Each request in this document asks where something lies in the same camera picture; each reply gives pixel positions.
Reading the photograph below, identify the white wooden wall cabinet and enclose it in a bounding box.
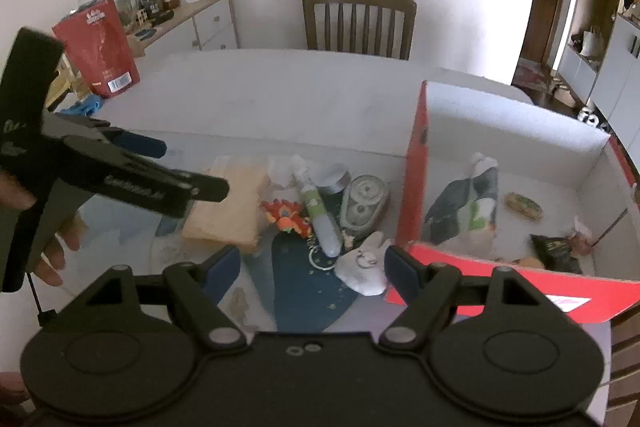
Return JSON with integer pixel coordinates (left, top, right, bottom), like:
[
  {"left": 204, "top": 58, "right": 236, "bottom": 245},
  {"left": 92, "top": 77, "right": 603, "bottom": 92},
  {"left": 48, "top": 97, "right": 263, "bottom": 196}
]
[{"left": 555, "top": 0, "right": 640, "bottom": 142}]

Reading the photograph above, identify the red cardboard box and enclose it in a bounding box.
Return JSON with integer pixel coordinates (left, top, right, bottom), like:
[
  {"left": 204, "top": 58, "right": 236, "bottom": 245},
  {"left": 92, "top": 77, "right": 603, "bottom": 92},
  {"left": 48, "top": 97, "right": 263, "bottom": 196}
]
[{"left": 385, "top": 79, "right": 640, "bottom": 325}]

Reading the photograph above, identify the black snack packet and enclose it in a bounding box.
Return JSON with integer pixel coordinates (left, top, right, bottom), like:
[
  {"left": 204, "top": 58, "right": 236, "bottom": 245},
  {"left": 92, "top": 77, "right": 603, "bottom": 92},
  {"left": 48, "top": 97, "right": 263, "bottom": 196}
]
[{"left": 530, "top": 233, "right": 583, "bottom": 275}]

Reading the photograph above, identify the blue cloth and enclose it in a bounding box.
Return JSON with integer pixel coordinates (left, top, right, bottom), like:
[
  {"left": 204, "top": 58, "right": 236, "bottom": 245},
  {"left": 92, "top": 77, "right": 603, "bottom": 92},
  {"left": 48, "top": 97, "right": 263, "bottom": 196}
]
[{"left": 55, "top": 94, "right": 103, "bottom": 118}]

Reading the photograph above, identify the round metal tin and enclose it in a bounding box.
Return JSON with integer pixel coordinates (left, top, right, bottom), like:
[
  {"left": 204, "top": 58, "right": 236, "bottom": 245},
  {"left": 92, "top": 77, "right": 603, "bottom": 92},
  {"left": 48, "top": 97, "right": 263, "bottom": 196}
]
[{"left": 316, "top": 164, "right": 352, "bottom": 196}]

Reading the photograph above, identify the toast bread packet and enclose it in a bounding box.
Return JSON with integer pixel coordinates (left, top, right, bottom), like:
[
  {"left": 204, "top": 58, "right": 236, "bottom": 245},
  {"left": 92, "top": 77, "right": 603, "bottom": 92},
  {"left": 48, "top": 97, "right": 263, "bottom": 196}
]
[{"left": 181, "top": 159, "right": 271, "bottom": 253}]

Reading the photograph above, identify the grey oval device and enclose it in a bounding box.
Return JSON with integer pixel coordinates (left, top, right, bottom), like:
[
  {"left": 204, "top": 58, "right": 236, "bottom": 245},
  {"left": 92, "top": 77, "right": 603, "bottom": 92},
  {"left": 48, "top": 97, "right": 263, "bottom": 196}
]
[{"left": 340, "top": 174, "right": 391, "bottom": 238}]

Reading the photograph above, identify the person's left hand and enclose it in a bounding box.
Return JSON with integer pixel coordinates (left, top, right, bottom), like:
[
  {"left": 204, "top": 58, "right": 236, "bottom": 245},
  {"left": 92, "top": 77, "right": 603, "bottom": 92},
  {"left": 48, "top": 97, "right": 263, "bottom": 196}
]
[{"left": 0, "top": 169, "right": 82, "bottom": 288}]

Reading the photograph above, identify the white wooden sideboard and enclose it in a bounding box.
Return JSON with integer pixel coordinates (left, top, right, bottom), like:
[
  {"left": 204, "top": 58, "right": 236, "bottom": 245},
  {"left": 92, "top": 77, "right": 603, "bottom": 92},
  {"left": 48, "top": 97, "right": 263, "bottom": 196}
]
[{"left": 125, "top": 0, "right": 240, "bottom": 58}]

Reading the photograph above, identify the green white tube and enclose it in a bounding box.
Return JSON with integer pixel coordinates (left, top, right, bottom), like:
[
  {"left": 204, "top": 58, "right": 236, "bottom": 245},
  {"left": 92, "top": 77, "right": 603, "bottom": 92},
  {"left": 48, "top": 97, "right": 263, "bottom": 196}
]
[{"left": 292, "top": 164, "right": 343, "bottom": 257}]

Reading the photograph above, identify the white plush keychain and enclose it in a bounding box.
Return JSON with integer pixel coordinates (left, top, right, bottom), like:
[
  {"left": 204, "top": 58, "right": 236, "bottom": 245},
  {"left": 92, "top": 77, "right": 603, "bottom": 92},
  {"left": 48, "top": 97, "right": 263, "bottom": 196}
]
[{"left": 334, "top": 232, "right": 393, "bottom": 297}]

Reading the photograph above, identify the white printed plastic bag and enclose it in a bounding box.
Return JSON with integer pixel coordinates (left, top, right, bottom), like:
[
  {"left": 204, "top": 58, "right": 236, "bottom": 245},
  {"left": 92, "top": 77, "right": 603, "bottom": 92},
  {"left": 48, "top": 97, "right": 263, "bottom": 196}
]
[{"left": 424, "top": 153, "right": 501, "bottom": 253}]

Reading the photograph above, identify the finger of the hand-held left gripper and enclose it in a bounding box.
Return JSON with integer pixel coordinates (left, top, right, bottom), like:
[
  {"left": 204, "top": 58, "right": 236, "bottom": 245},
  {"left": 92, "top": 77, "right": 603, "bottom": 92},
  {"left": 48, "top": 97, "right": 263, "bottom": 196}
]
[
  {"left": 55, "top": 139, "right": 231, "bottom": 220},
  {"left": 92, "top": 119, "right": 167, "bottom": 160}
]

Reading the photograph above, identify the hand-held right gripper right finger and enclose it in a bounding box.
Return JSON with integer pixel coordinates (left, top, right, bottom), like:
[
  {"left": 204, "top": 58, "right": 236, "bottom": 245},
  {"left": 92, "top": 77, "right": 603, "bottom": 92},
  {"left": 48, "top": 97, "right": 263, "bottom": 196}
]
[{"left": 380, "top": 244, "right": 551, "bottom": 350}]

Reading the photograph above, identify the red orange toy keychain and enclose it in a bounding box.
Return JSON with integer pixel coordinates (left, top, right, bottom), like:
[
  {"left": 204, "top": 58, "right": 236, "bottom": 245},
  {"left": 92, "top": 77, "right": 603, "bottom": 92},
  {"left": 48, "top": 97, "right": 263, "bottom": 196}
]
[{"left": 260, "top": 199, "right": 337, "bottom": 270}]

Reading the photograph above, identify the blue round place mat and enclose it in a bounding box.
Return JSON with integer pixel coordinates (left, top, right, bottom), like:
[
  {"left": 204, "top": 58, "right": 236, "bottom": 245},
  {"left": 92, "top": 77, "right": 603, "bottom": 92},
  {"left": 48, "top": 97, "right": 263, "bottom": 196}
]
[{"left": 155, "top": 207, "right": 391, "bottom": 333}]

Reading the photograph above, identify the red snack bag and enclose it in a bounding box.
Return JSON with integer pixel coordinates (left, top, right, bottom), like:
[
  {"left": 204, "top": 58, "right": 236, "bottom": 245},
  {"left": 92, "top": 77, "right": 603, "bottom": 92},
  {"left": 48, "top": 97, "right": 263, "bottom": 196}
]
[{"left": 52, "top": 0, "right": 142, "bottom": 98}]

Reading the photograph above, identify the white tote bag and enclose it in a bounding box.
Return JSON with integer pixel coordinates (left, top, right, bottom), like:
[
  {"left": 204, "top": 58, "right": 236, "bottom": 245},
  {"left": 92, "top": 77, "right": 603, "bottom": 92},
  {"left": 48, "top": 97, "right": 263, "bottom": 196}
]
[{"left": 580, "top": 27, "right": 608, "bottom": 58}]

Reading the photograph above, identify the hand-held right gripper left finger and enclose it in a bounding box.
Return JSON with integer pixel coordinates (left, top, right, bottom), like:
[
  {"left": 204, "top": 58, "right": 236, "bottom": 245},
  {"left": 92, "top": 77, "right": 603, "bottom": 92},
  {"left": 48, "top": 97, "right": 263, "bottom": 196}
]
[{"left": 82, "top": 244, "right": 251, "bottom": 350}]

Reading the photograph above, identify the patterned doormat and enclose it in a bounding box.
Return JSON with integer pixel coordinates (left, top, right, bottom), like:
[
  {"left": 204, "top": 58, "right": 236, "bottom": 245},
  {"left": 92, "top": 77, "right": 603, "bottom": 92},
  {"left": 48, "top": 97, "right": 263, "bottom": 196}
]
[{"left": 512, "top": 59, "right": 556, "bottom": 90}]

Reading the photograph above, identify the row of shoes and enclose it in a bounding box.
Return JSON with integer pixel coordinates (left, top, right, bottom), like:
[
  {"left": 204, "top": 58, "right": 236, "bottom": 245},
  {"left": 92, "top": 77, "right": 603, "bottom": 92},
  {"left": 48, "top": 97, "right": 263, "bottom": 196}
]
[{"left": 547, "top": 79, "right": 611, "bottom": 130}]

